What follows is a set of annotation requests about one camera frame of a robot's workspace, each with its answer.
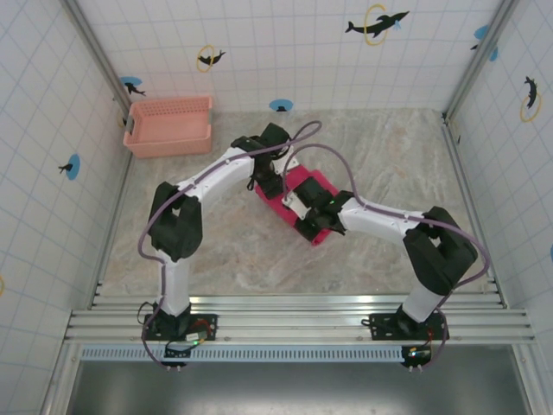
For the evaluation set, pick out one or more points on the pink long pants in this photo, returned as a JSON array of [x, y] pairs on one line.
[[281, 207]]

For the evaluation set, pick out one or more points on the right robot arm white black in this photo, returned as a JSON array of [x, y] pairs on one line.
[[423, 302]]

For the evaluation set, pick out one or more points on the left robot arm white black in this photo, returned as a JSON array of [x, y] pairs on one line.
[[175, 285]]

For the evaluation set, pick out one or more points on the blue circle fin sticker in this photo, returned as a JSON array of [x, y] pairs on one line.
[[281, 105]]

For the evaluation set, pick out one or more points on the pink plastic basket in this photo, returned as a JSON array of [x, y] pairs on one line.
[[168, 125]]

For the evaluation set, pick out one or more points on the blue circle dolphin sticker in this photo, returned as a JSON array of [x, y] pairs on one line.
[[131, 85]]

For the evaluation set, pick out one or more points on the left controller board green light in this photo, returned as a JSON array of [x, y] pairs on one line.
[[194, 337]]

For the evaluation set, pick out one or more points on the controller board green light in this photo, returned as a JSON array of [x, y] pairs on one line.
[[194, 337], [417, 353]]

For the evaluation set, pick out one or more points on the grey metal lower panel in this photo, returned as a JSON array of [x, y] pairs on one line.
[[302, 389]]

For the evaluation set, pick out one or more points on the right controller board green light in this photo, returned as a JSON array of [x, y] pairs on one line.
[[417, 353]]

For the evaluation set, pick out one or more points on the blue circle seal sticker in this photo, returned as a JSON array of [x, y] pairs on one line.
[[72, 166]]

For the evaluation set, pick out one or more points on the blue patches corner sticker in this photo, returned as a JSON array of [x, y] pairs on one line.
[[483, 32]]

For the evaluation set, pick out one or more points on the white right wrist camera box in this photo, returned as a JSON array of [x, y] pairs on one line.
[[298, 207]]

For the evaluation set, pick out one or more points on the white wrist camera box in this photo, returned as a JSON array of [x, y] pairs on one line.
[[290, 164], [298, 207]]

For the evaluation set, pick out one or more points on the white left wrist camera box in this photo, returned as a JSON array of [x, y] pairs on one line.
[[290, 164]]

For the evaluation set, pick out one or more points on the aluminium front rail beam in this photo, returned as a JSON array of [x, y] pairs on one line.
[[302, 322]]

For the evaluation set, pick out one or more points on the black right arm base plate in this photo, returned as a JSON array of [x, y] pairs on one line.
[[380, 326]]

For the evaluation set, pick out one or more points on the aluminium side rail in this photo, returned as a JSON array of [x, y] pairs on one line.
[[118, 203], [466, 190]]

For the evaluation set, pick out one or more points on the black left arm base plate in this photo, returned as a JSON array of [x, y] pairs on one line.
[[205, 326]]

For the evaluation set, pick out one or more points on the aluminium corner post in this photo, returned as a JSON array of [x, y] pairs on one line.
[[99, 56], [479, 60]]

